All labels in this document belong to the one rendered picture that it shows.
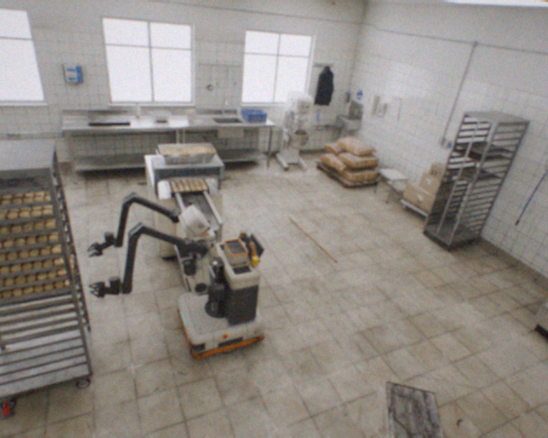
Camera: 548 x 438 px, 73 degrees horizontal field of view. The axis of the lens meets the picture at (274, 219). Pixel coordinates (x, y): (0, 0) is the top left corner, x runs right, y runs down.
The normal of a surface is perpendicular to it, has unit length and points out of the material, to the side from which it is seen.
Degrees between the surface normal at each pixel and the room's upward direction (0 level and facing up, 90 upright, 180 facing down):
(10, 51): 90
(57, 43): 90
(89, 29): 90
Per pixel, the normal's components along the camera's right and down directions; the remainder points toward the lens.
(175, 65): 0.41, 0.48
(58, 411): 0.10, -0.87
